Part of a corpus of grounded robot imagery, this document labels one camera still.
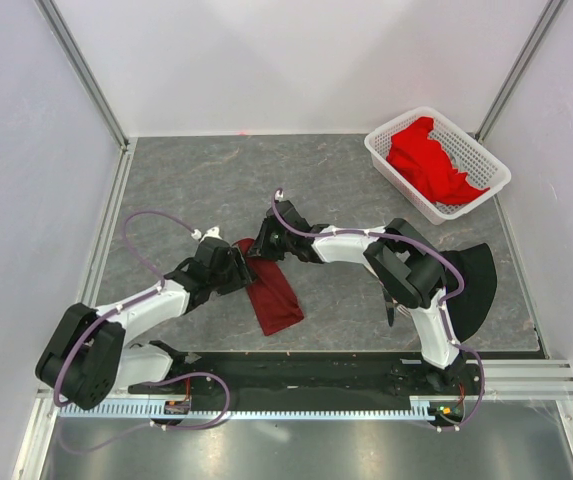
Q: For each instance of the black round plate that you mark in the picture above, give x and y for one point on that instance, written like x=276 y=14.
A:
x=469 y=309

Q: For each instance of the dark red cloth napkin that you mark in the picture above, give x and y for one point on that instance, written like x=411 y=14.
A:
x=275 y=304

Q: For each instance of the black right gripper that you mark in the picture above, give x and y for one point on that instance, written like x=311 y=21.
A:
x=260 y=247

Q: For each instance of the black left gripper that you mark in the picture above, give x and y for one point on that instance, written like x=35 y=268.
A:
x=241 y=274

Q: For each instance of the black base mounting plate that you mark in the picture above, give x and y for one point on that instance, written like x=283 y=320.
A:
x=399 y=373

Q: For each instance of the white plastic basket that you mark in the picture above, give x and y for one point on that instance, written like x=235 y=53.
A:
x=484 y=171

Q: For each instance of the bright red cloth in basket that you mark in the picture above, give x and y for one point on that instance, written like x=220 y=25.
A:
x=426 y=166

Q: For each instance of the blue-white cable duct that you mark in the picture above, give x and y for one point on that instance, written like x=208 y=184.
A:
x=123 y=408

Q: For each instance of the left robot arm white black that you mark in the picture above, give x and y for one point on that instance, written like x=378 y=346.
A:
x=86 y=357

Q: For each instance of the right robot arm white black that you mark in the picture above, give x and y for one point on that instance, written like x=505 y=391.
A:
x=409 y=275

